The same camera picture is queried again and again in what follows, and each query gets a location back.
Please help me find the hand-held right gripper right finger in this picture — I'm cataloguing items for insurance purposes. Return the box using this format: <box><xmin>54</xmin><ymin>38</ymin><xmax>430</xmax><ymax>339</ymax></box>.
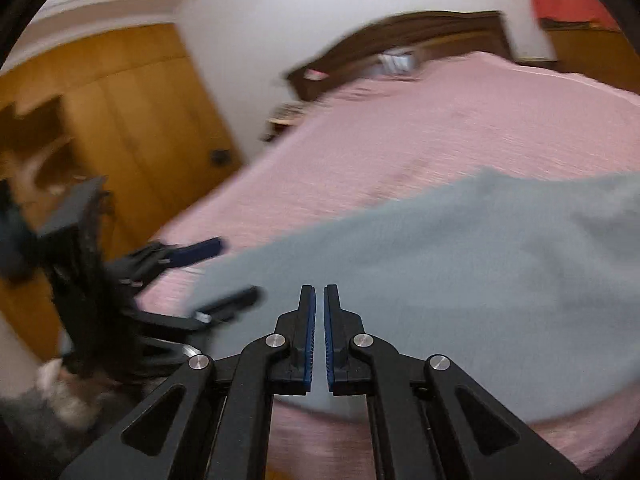
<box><xmin>323</xmin><ymin>284</ymin><xmax>583</xmax><ymax>480</ymax></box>

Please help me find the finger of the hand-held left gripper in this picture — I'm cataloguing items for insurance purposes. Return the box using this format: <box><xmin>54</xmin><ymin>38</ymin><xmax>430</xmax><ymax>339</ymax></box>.
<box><xmin>134</xmin><ymin>286</ymin><xmax>264</xmax><ymax>331</ymax></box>
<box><xmin>111</xmin><ymin>237</ymin><xmax>227</xmax><ymax>287</ymax></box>

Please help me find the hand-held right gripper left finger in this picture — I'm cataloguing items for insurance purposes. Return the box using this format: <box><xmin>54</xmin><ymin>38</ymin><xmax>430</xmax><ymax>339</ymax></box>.
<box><xmin>59</xmin><ymin>284</ymin><xmax>318</xmax><ymax>480</ymax></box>

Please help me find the grey towel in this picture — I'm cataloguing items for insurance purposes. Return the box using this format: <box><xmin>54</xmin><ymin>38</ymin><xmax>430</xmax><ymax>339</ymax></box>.
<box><xmin>186</xmin><ymin>167</ymin><xmax>640</xmax><ymax>423</ymax></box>

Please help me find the pink plaid floral quilt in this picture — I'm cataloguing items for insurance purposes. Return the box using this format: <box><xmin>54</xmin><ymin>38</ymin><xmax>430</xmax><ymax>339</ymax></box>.
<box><xmin>135</xmin><ymin>255</ymin><xmax>608</xmax><ymax>480</ymax></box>

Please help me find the wooden wardrobe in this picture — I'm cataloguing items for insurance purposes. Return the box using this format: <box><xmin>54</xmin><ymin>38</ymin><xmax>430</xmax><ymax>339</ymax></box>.
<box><xmin>0</xmin><ymin>22</ymin><xmax>246</xmax><ymax>361</ymax></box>

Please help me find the grey fuzzy cloth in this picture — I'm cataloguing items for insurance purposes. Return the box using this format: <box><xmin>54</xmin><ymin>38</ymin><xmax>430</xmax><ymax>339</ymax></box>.
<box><xmin>0</xmin><ymin>385</ymin><xmax>116</xmax><ymax>466</ymax></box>

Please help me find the brown cloth pile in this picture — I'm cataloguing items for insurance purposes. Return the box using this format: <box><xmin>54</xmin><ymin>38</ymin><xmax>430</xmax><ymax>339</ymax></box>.
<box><xmin>270</xmin><ymin>102</ymin><xmax>308</xmax><ymax>126</ymax></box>

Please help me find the pink floral blanket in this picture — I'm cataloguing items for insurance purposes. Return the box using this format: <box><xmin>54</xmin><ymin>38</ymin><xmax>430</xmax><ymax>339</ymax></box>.
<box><xmin>150</xmin><ymin>50</ymin><xmax>640</xmax><ymax>251</ymax></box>

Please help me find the dark wooden headboard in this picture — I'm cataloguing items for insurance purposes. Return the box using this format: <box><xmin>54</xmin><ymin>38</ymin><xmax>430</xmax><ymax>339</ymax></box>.
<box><xmin>286</xmin><ymin>10</ymin><xmax>516</xmax><ymax>103</ymax></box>

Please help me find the low wooden cabinet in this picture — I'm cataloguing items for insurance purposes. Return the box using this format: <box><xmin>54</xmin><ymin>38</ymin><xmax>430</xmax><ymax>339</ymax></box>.
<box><xmin>542</xmin><ymin>22</ymin><xmax>640</xmax><ymax>93</ymax></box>

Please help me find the red and cream floral curtain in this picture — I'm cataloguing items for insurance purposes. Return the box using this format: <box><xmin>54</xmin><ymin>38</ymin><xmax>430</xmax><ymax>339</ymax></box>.
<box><xmin>530</xmin><ymin>0</ymin><xmax>623</xmax><ymax>31</ymax></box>

